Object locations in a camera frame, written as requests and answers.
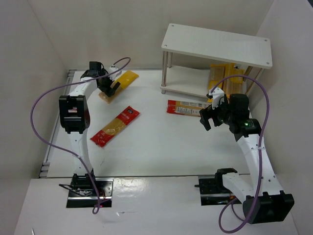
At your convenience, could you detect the yellow pasta bag shelf right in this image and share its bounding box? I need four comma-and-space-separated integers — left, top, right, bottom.
223, 63, 245, 96

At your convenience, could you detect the red spaghetti bag centre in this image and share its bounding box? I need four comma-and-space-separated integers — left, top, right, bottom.
90, 106, 140, 147

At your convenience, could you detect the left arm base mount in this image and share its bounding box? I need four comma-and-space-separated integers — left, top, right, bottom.
59, 174, 114, 209

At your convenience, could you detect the yellow spaghetti bag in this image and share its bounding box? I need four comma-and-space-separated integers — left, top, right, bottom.
98, 70, 139, 104

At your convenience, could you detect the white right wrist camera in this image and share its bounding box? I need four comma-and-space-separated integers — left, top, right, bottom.
207, 88, 224, 109

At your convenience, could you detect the aluminium table edge rail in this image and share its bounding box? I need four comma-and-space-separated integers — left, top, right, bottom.
38, 70, 77, 179

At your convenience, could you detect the white two-tier shelf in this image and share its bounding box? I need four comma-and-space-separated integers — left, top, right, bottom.
160, 23, 272, 98

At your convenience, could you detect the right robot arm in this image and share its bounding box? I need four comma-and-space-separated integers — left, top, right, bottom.
200, 92, 294, 224

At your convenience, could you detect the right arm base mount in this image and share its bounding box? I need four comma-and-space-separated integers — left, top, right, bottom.
194, 175, 236, 206

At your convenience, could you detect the yellow pasta bag shelf left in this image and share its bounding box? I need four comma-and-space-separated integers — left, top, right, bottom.
208, 64, 225, 90

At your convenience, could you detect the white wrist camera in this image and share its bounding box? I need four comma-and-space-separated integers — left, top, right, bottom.
107, 65, 122, 81
207, 88, 224, 109

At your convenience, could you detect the red orange pasta box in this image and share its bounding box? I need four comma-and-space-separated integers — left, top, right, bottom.
167, 100, 209, 117

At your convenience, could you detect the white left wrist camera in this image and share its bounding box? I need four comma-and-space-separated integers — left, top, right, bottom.
107, 65, 122, 81

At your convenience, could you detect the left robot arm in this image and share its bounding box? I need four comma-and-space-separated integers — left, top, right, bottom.
59, 61, 121, 176

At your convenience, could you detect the yellow pasta bag shelf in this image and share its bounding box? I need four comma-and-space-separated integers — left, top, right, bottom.
223, 63, 245, 96
208, 64, 225, 90

